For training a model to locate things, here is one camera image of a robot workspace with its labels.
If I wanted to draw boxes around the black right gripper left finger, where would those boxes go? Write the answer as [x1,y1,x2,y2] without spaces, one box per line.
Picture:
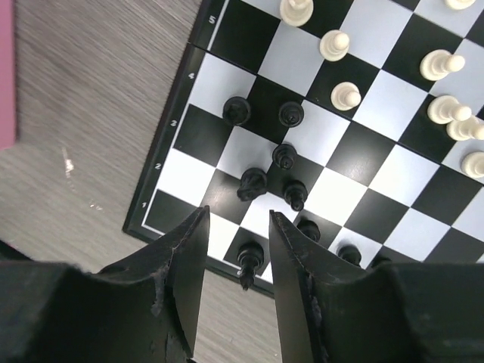
[1,207,210,362]

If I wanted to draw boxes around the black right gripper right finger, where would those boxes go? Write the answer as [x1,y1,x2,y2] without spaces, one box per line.
[269,211,483,362]

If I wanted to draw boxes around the black king piece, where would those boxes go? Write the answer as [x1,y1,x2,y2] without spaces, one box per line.
[237,241,264,291]

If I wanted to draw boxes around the black and white chessboard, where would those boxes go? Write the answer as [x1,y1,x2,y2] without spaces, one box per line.
[123,1,483,277]

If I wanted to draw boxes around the black knight piece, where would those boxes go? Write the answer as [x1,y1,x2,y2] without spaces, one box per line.
[237,168,268,202]

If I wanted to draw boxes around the black rook piece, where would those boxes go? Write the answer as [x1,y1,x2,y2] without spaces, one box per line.
[222,96,251,126]

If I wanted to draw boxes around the white pawn piece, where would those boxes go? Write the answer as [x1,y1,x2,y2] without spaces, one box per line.
[319,29,350,62]
[330,82,361,111]

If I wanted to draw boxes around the black pawn piece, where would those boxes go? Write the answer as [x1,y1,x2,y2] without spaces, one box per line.
[278,101,305,128]

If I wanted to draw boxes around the pink open box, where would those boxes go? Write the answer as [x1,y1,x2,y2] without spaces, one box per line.
[0,0,17,150]

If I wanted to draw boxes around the white rook piece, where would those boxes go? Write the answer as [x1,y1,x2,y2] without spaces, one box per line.
[279,0,314,27]

